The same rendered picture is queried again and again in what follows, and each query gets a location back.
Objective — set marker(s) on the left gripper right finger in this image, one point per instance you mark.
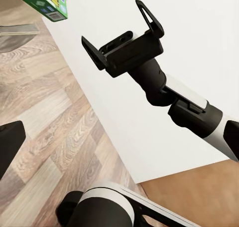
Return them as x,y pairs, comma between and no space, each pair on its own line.
231,136

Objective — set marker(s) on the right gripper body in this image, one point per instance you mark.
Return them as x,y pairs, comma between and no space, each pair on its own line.
144,69

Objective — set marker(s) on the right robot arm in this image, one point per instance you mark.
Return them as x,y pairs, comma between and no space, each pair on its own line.
136,55

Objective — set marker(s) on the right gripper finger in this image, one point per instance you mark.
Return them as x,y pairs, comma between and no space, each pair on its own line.
98,58
155,27

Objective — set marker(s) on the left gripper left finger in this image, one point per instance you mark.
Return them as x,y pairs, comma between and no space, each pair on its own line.
12,136

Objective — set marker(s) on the bed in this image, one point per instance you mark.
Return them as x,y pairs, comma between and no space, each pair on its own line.
17,24

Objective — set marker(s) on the sliding door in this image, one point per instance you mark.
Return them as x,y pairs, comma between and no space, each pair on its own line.
207,196

